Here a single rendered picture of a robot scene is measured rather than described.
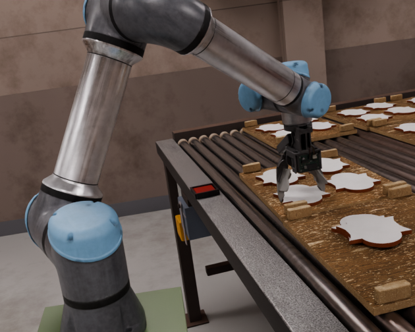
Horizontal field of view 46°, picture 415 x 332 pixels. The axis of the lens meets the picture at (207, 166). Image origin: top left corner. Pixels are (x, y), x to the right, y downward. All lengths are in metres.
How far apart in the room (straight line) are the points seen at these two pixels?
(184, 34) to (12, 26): 3.15
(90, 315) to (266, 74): 0.54
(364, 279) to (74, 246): 0.51
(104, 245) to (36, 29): 3.19
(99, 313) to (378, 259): 0.53
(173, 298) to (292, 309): 0.24
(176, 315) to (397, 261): 0.43
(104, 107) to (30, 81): 3.03
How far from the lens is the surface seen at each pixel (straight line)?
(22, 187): 4.10
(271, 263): 1.04
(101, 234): 0.80
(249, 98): 1.12
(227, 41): 0.89
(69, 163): 0.92
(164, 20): 0.83
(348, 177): 1.43
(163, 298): 1.00
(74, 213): 0.85
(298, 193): 1.32
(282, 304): 0.91
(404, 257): 1.01
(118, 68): 0.92
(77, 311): 0.87
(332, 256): 1.01
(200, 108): 3.87
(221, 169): 1.73
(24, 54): 3.92
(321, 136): 1.96
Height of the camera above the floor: 1.40
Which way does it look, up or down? 16 degrees down
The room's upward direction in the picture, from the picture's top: 8 degrees counter-clockwise
